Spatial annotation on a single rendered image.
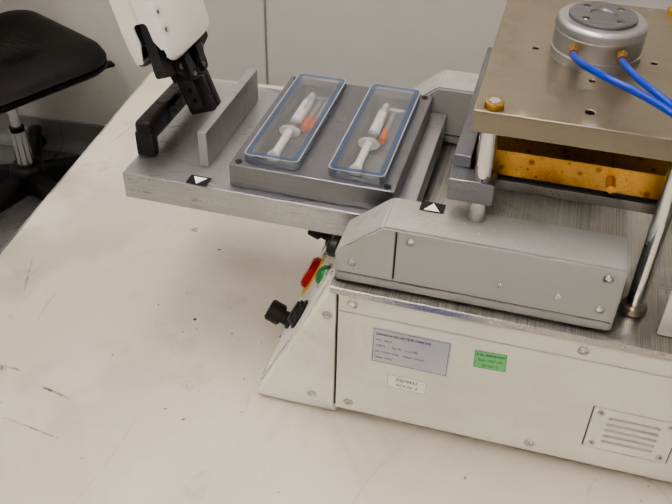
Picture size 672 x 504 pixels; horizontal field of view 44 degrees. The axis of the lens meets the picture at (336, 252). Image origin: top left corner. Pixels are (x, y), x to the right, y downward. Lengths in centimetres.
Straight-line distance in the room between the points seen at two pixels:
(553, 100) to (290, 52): 177
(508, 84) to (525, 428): 34
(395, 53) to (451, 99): 142
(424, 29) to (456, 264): 164
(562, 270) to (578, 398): 14
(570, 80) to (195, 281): 54
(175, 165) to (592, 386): 46
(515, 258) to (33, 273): 64
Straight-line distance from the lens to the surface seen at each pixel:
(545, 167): 73
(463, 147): 73
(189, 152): 88
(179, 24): 86
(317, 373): 85
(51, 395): 95
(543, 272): 72
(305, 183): 79
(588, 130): 68
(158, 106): 89
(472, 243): 71
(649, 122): 70
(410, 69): 238
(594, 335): 75
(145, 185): 86
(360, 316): 78
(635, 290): 77
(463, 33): 232
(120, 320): 101
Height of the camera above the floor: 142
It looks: 38 degrees down
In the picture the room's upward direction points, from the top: 1 degrees clockwise
